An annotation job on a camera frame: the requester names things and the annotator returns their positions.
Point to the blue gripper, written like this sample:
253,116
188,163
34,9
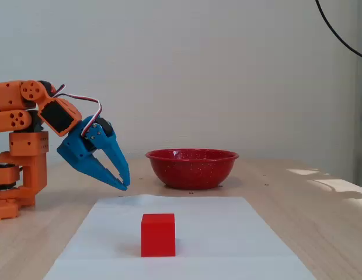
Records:
77,146

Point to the red cube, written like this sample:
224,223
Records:
157,236

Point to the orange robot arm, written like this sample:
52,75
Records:
26,146

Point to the red speckled enamel bowl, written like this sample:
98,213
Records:
192,172

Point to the white paper sheet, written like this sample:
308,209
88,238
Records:
181,262

